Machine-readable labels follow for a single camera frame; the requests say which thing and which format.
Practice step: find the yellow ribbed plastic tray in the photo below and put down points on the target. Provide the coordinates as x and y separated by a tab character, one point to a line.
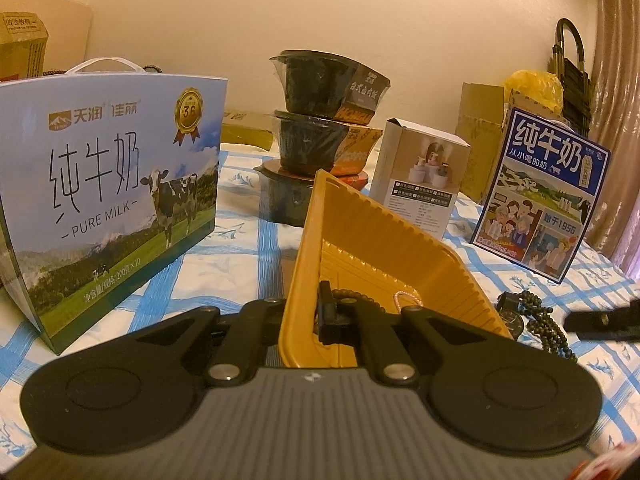
360	220

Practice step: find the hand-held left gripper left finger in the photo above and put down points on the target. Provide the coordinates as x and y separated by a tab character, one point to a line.
255	320

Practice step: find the dark blue cartoon milk carton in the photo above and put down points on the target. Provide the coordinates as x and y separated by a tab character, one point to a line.
542	195

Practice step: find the beige curtain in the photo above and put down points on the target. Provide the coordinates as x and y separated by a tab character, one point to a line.
617	135

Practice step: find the blue checked white cloth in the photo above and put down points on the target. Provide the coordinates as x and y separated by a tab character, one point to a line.
250	260

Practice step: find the tall brown cardboard box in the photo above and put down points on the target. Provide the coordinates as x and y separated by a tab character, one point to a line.
477	130

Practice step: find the yellow plastic bag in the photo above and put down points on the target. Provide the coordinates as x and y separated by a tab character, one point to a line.
535	87

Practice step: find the light blue cow milk box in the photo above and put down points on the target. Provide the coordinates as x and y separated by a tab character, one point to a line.
100	185

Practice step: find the brown printed cardboard box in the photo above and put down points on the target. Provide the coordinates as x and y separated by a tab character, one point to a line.
22	45

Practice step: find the flat yellow-brown box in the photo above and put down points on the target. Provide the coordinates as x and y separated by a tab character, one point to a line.
247	131

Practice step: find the black bowl with red lid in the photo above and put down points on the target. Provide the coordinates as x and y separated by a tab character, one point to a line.
285	195

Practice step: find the black wrist watch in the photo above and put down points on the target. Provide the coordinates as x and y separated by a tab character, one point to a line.
511	317

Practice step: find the black instant food bowl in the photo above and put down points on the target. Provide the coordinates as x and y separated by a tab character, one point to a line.
320	82
310	141

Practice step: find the white product box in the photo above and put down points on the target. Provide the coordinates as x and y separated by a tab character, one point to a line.
420	185

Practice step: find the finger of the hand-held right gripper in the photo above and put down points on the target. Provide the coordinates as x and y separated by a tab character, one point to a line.
610	322

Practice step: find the light wooden board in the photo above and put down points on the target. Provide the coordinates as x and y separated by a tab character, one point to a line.
70	35

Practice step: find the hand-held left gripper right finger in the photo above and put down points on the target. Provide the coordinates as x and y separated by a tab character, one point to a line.
327	321

